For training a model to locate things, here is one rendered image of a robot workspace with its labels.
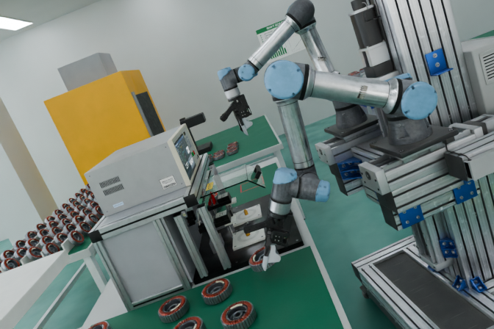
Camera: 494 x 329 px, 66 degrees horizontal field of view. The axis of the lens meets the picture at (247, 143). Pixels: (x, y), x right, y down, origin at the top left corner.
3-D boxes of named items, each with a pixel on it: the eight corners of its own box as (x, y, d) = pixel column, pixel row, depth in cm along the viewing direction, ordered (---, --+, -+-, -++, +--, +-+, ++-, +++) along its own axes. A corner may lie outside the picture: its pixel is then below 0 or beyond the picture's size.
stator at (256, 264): (279, 248, 144) (275, 240, 143) (279, 264, 133) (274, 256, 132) (253, 260, 146) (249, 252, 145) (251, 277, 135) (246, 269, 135)
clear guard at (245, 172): (261, 171, 178) (256, 159, 177) (265, 187, 154) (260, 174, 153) (196, 195, 179) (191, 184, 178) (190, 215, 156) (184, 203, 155)
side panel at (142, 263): (192, 284, 155) (160, 215, 149) (192, 288, 152) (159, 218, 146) (129, 308, 157) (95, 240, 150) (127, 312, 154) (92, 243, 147)
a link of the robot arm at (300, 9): (324, 7, 171) (250, 87, 178) (319, 10, 182) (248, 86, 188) (306, -12, 169) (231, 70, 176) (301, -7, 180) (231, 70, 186)
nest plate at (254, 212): (260, 205, 203) (259, 203, 203) (262, 217, 188) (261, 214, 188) (234, 215, 204) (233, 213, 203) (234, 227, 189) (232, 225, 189)
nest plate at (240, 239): (263, 225, 179) (262, 222, 179) (265, 239, 165) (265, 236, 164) (233, 236, 180) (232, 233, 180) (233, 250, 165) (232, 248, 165)
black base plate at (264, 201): (284, 192, 215) (282, 189, 214) (304, 245, 152) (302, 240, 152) (206, 221, 217) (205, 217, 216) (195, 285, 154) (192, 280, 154)
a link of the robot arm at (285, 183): (301, 175, 126) (275, 172, 126) (295, 206, 129) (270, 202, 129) (298, 168, 133) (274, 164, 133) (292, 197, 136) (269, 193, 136)
